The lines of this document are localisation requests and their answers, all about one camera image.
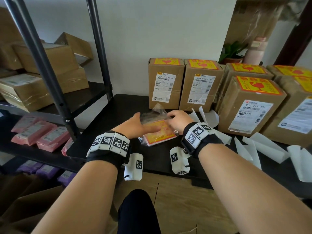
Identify thick dark brown door frame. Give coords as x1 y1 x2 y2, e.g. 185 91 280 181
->
274 19 312 66

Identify person's left forearm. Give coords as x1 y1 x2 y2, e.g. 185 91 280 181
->
32 160 119 234

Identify person's black trousers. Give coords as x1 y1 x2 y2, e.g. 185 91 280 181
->
118 189 161 234

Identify person's left hand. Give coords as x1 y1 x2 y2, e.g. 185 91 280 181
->
111 112 162 140

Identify stack of red yellow stickers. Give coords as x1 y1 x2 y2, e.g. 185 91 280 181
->
142 120 176 147

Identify black wristband white markers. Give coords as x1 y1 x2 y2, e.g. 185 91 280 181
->
181 122 224 159
86 131 132 168

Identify pink water bottle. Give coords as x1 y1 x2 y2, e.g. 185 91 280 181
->
243 37 267 66

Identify person's right forearm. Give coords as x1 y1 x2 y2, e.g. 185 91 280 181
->
199 143 312 234

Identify clear plastic bag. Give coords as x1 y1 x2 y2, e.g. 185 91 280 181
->
138 103 180 147

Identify pile of pink packets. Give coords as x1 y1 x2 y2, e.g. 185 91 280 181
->
11 115 82 157

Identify clear plastic wrap piece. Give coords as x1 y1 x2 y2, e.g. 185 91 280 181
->
214 130 232 145

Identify black metal shelf rack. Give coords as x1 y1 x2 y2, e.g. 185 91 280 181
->
0 0 114 173

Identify potted green plant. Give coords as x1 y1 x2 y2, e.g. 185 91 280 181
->
218 41 248 64

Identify person's right hand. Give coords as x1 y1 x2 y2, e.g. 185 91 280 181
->
167 110 195 135

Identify large dull brown cardboard box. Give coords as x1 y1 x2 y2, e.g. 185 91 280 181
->
0 173 65 234

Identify pile of cardboard boxes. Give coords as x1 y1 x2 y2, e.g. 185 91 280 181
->
0 7 94 113

